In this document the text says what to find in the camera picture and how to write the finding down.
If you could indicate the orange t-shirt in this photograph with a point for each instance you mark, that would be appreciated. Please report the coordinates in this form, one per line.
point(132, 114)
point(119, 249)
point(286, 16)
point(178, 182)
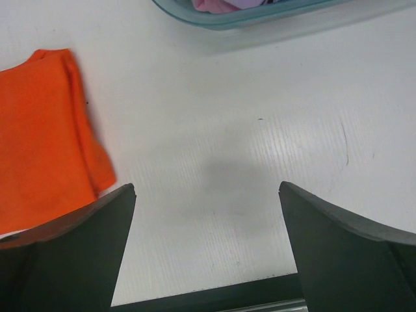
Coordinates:
point(51, 160)

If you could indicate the aluminium front rail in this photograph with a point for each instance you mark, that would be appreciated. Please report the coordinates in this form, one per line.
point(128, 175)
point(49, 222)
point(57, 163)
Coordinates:
point(285, 306)

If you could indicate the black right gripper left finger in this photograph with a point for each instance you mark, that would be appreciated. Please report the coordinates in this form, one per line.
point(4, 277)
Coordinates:
point(70, 263)

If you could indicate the pink t-shirt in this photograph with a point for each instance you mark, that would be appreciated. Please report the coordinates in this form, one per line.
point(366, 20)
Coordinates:
point(214, 6)

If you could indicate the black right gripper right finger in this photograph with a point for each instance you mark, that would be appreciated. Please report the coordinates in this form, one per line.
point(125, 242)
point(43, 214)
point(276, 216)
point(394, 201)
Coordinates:
point(347, 262)

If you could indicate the lavender t-shirt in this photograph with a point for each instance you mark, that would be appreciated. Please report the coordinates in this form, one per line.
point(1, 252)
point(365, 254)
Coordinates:
point(246, 4)

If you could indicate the blue plastic basket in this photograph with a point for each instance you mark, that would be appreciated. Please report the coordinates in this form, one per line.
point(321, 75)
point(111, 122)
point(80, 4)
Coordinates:
point(184, 11)

